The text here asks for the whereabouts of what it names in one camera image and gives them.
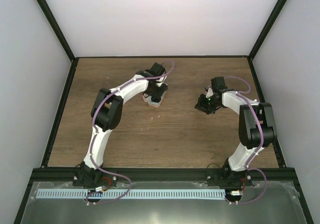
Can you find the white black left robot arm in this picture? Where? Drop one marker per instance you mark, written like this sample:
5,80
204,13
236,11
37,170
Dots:
107,113

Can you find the black front mounting rail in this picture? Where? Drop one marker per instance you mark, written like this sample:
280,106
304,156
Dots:
212,176

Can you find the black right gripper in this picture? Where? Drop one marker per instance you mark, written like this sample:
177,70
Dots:
201,106

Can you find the metal front tray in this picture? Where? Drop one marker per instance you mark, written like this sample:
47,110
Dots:
272,202

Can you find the black right frame post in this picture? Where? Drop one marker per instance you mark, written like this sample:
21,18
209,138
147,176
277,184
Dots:
267,28

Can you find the black right table rail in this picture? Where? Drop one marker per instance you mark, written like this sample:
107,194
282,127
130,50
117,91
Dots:
268,117

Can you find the pink glasses case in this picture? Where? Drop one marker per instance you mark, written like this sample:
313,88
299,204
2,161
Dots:
155,98

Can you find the black left table rail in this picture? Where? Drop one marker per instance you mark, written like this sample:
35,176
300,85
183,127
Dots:
59,113

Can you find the black frame post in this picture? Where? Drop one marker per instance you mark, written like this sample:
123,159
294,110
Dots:
267,28
56,29

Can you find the black left frame post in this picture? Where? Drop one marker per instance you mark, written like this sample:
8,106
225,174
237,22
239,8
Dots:
56,29

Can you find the black table rail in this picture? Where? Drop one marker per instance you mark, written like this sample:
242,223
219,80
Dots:
59,113
268,117

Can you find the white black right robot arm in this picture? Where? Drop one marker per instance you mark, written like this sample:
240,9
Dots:
256,130

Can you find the light blue slotted cable duct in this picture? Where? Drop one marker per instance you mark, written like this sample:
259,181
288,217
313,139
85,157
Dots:
211,194

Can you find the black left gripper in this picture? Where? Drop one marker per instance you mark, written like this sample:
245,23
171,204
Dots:
157,94

